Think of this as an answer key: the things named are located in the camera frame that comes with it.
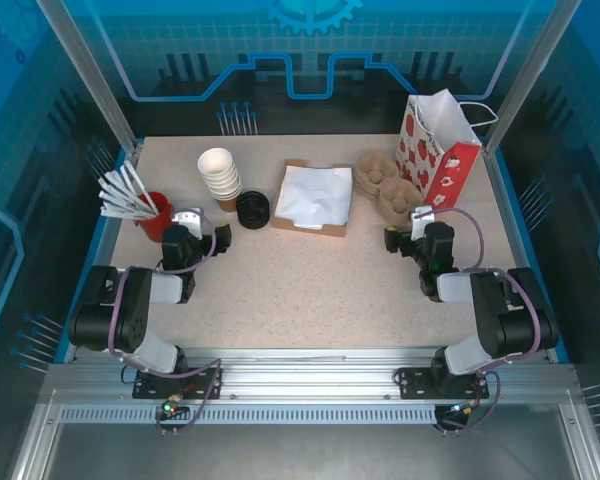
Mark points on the red white paper gift bag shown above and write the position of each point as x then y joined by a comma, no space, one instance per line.
430,150

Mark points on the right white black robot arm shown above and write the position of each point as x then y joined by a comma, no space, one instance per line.
490,310

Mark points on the brown paper cup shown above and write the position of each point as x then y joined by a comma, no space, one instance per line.
227,205

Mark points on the red straw holder cup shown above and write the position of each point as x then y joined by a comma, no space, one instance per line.
155,225

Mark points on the white wrapped straw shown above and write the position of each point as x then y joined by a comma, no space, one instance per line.
115,192
132,179
125,214
122,184
150,201
117,201

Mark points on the brown cardboard tray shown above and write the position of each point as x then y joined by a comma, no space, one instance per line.
310,232

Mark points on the small circuit board with LEDs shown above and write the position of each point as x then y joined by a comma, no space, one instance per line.
170,406
462,409

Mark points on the grey metal sheet panel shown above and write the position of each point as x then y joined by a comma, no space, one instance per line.
300,455

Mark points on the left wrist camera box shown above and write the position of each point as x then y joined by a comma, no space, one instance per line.
187,218

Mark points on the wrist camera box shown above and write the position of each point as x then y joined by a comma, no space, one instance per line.
187,218
420,220

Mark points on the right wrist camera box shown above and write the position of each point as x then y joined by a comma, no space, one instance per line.
420,220

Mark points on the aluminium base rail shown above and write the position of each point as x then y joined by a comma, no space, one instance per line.
305,380

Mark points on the aluminium frame post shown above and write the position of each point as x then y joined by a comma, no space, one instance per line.
95,75
526,75

